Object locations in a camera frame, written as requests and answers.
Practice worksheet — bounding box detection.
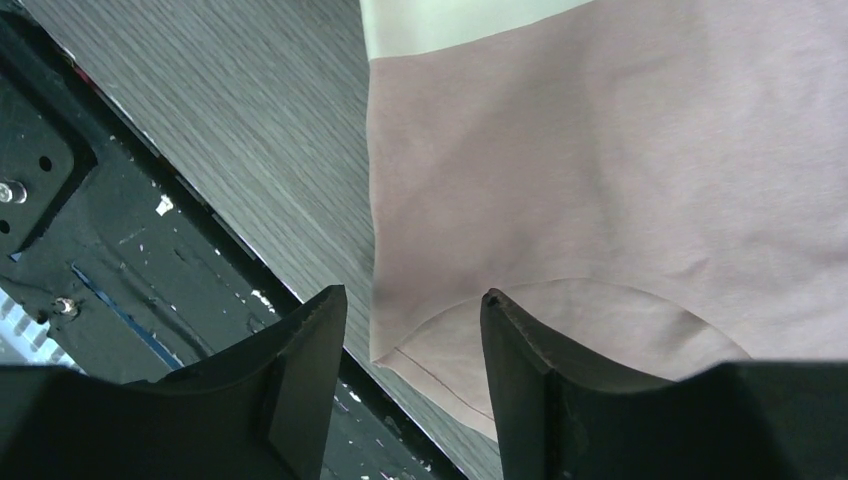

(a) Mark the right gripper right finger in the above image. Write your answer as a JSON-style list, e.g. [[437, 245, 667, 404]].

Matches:
[[480, 289, 669, 479]]

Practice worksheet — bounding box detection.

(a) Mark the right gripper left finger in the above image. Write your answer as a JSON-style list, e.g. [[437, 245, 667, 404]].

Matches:
[[130, 285, 347, 479]]

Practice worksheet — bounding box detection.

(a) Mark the pink underwear cream waistband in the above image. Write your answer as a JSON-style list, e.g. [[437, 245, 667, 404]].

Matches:
[[361, 1, 847, 436]]

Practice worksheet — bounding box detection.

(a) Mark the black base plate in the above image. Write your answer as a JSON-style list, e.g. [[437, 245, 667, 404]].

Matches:
[[1, 1, 460, 479]]

